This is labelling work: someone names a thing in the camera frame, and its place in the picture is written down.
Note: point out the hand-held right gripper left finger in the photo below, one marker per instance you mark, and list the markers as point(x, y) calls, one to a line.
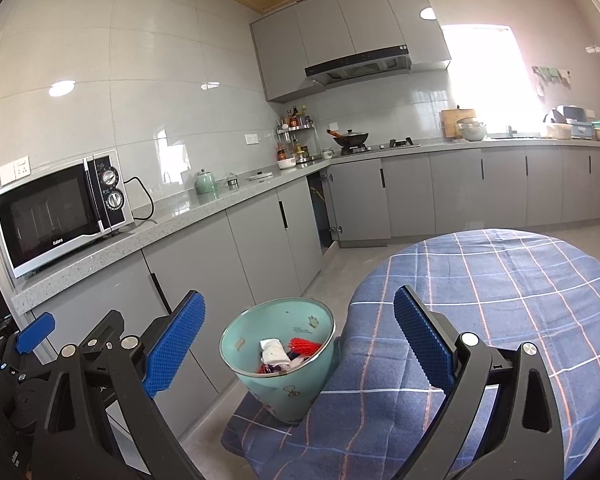
point(175, 342)

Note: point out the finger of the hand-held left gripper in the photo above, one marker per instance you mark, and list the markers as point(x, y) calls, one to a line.
point(35, 332)
point(105, 327)

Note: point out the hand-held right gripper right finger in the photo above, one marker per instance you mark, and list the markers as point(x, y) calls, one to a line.
point(422, 337)

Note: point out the red mesh net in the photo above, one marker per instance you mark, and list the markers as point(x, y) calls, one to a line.
point(305, 347)

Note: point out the teal trash bin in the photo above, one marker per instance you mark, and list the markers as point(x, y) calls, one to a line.
point(290, 395)

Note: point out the blue plaid tablecloth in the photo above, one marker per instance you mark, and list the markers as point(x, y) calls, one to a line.
point(480, 285)

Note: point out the silver black microwave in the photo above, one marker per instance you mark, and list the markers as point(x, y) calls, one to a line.
point(50, 215)

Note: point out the grey speckled countertop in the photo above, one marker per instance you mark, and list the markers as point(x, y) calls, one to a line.
point(180, 215)

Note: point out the grey base cabinets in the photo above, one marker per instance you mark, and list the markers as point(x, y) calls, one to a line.
point(260, 240)

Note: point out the green ceramic teapot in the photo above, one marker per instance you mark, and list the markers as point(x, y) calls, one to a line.
point(205, 182)

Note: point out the small steel cup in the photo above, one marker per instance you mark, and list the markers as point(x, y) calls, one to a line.
point(234, 182)

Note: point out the gas stove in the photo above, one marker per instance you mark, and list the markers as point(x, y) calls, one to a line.
point(385, 146)

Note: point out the small white jar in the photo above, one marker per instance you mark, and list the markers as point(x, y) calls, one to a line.
point(327, 153)

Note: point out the black wok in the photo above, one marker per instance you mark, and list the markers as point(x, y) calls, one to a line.
point(354, 139)

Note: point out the white bowl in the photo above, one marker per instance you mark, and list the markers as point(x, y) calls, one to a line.
point(287, 163)

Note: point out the steel pot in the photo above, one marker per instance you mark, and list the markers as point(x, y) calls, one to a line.
point(471, 131)

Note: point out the wooden cutting board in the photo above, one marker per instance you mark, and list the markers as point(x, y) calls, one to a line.
point(449, 121)

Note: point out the steel faucet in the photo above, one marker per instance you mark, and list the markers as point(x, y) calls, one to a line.
point(511, 131)

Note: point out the steel spice rack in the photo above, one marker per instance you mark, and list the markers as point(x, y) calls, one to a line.
point(295, 130)

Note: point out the white dish basket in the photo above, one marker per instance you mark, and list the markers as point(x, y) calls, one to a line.
point(567, 125)

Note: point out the bright window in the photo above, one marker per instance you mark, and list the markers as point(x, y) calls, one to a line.
point(485, 75)

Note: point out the black range hood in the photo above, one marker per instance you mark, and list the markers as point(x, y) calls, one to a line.
point(360, 65)

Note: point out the hanging cloths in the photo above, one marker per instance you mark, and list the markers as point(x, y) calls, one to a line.
point(550, 76)

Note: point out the grey upper cabinets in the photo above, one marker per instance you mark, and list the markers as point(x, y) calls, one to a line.
point(340, 25)

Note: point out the white wall socket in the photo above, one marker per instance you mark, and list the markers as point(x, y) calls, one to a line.
point(15, 171)

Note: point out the white wall switch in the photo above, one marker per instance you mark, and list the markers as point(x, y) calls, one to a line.
point(252, 138)

